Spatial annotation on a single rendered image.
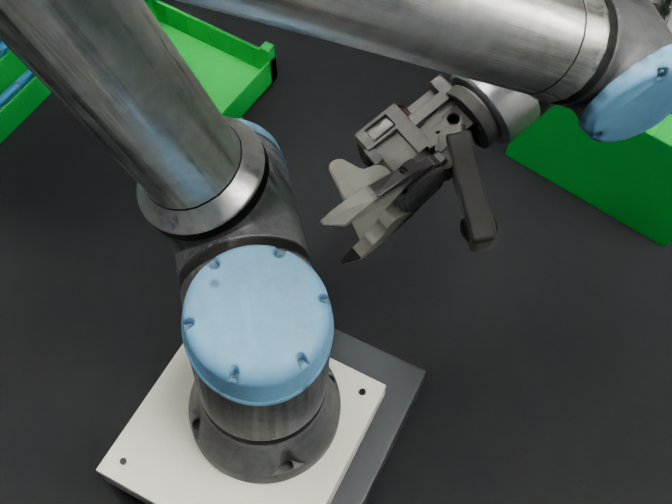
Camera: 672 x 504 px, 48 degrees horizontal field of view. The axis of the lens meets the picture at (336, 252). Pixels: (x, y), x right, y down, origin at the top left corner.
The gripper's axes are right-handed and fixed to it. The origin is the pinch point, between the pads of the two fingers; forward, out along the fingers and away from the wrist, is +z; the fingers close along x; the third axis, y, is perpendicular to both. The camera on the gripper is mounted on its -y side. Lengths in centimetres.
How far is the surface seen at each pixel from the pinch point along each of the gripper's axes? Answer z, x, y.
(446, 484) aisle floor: 6.9, -34.7, -24.9
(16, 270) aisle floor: 38, -35, 41
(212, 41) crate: -10, -51, 62
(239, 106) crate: -6, -46, 45
